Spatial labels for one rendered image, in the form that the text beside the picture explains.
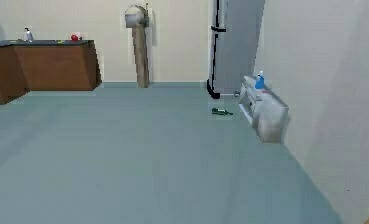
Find brown kitchen counter cabinet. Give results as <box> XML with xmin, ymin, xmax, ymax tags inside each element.
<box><xmin>0</xmin><ymin>39</ymin><xmax>103</xmax><ymax>106</ymax></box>

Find grey kettle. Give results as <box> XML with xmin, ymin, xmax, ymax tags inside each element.
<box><xmin>23</xmin><ymin>27</ymin><xmax>35</xmax><ymax>43</ymax></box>

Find dark green bottle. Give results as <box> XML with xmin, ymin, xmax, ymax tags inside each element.
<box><xmin>211</xmin><ymin>107</ymin><xmax>234</xmax><ymax>117</ymax></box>

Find grey fridge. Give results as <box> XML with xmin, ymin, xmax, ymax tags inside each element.
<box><xmin>206</xmin><ymin>0</ymin><xmax>266</xmax><ymax>100</ymax></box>

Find white low shelf unit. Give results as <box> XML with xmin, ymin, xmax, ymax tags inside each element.
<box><xmin>238</xmin><ymin>75</ymin><xmax>290</xmax><ymax>144</ymax></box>

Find blue spray bottle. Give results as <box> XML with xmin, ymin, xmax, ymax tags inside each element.
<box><xmin>254</xmin><ymin>70</ymin><xmax>266</xmax><ymax>90</ymax></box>

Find black fridge handle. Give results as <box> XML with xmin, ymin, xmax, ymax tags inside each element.
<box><xmin>206</xmin><ymin>0</ymin><xmax>227</xmax><ymax>100</ymax></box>

